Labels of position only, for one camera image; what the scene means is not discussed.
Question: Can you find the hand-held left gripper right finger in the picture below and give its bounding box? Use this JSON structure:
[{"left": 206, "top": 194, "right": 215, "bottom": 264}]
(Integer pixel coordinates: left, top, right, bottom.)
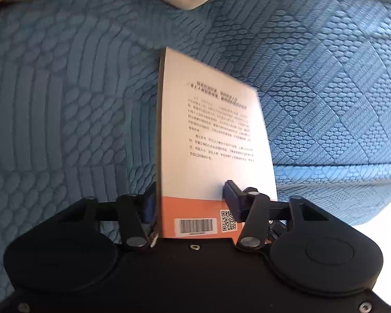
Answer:
[{"left": 223, "top": 179, "right": 330, "bottom": 252}]

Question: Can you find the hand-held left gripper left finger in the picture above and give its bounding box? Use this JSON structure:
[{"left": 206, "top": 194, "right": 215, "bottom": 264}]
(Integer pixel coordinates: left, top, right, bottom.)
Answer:
[{"left": 81, "top": 182, "right": 157, "bottom": 252}]

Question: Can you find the white orange book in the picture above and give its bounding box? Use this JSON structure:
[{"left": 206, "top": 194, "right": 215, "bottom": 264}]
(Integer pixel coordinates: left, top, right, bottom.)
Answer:
[{"left": 154, "top": 46, "right": 279, "bottom": 246}]

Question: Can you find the blue textured sofa cover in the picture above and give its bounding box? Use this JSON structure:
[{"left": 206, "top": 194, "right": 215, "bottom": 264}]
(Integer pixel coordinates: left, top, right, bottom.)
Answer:
[{"left": 0, "top": 0, "right": 391, "bottom": 300}]

